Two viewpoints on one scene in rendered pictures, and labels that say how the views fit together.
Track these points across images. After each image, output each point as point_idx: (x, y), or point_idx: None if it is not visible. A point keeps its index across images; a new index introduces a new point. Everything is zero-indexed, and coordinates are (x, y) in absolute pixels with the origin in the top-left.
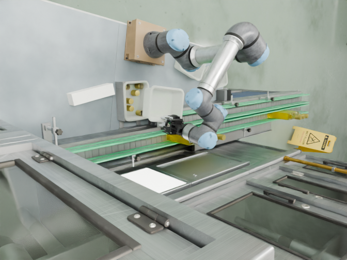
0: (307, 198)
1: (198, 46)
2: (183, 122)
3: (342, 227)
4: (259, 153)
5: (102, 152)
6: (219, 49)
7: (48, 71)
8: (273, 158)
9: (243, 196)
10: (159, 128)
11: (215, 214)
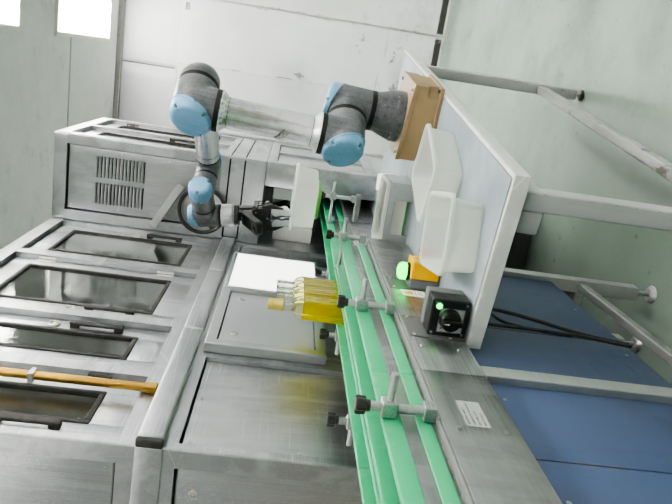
0: (68, 308)
1: (320, 113)
2: (252, 211)
3: (19, 295)
4: (236, 413)
5: None
6: None
7: None
8: (176, 371)
9: (154, 304)
10: None
11: (161, 283)
